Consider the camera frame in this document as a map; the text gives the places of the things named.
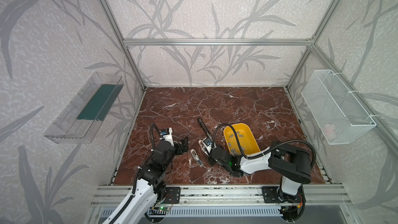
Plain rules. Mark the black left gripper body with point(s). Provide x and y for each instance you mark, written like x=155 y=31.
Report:
x=179 y=146

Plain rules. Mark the beige white stapler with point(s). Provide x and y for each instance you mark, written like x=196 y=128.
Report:
x=196 y=157

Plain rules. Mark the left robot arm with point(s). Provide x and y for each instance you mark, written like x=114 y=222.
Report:
x=149 y=187

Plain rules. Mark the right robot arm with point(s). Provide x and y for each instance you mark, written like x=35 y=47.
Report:
x=293 y=163

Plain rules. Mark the yellow plastic tray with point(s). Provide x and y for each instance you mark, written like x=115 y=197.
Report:
x=248 y=143

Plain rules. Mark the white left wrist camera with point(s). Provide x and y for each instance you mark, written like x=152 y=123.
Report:
x=166 y=135

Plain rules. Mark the white slotted cable duct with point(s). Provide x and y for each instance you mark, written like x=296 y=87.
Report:
x=230 y=211

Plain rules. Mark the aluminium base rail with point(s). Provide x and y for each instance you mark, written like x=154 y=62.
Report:
x=228 y=195

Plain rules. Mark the clear plastic wall bin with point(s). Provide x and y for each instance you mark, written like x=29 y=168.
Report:
x=80 y=121

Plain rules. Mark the aluminium frame crossbar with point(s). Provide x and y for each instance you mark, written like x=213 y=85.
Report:
x=216 y=42

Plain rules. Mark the aluminium frame corner post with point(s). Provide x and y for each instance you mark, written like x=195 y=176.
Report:
x=109 y=15

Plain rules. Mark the white wire wall basket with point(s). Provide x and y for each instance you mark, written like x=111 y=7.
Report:
x=339 y=114

